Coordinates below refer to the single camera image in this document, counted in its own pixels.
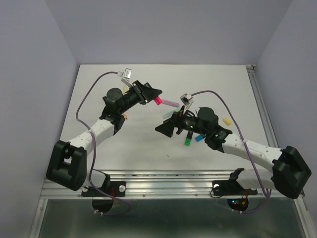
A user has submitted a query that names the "aluminium right side rail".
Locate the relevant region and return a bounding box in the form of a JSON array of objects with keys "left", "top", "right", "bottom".
[{"left": 246, "top": 65, "right": 278, "bottom": 147}]

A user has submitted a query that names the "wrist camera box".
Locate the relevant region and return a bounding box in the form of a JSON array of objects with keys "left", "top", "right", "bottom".
[
  {"left": 121, "top": 68, "right": 132, "bottom": 87},
  {"left": 180, "top": 93, "right": 193, "bottom": 112}
]

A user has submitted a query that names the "green black highlighter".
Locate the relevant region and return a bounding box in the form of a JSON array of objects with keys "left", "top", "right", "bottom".
[{"left": 184, "top": 131, "right": 193, "bottom": 146}]

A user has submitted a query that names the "blue black highlighter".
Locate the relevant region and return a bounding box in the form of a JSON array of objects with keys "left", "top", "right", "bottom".
[{"left": 195, "top": 135, "right": 204, "bottom": 142}]

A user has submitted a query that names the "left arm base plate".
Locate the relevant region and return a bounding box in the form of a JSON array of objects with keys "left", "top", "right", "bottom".
[{"left": 81, "top": 180, "right": 126, "bottom": 197}]

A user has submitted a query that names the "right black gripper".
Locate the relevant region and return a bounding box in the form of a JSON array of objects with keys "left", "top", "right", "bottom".
[{"left": 155, "top": 105, "right": 209, "bottom": 138}]

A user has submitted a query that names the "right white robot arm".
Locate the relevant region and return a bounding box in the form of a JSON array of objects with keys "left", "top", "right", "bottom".
[{"left": 155, "top": 107, "right": 312, "bottom": 199}]

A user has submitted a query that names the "aluminium front rail frame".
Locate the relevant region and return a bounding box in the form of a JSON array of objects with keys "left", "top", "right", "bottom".
[{"left": 30, "top": 170, "right": 317, "bottom": 238}]

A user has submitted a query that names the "purple cable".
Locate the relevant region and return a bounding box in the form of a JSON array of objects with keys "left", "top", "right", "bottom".
[
  {"left": 192, "top": 90, "right": 273, "bottom": 214},
  {"left": 75, "top": 70, "right": 131, "bottom": 216}
]

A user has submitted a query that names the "pink pastel highlighter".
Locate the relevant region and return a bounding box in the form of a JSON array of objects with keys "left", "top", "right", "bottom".
[{"left": 162, "top": 100, "right": 180, "bottom": 108}]

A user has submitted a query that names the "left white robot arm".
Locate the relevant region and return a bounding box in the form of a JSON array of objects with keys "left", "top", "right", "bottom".
[{"left": 46, "top": 80, "right": 162, "bottom": 191}]

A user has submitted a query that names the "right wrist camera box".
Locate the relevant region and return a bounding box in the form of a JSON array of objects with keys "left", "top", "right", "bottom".
[{"left": 180, "top": 93, "right": 193, "bottom": 112}]

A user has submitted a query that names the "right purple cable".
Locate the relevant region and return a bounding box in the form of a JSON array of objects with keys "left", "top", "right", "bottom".
[{"left": 192, "top": 90, "right": 273, "bottom": 214}]

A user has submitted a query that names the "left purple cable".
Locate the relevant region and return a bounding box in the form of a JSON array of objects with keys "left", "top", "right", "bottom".
[{"left": 75, "top": 70, "right": 131, "bottom": 216}]

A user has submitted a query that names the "yellow highlighter cap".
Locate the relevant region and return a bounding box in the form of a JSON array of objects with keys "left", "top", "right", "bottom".
[{"left": 223, "top": 118, "right": 232, "bottom": 125}]

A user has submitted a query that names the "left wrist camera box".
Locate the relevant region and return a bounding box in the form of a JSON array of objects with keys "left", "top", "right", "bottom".
[{"left": 121, "top": 68, "right": 132, "bottom": 87}]

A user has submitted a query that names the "pink black highlighter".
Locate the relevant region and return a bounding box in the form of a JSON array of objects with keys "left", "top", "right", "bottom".
[{"left": 154, "top": 97, "right": 162, "bottom": 105}]

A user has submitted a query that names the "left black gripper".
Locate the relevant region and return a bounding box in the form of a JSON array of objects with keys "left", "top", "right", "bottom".
[{"left": 117, "top": 80, "right": 161, "bottom": 114}]

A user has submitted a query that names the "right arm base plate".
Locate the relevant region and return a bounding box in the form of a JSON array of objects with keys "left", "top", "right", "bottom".
[{"left": 212, "top": 180, "right": 258, "bottom": 196}]

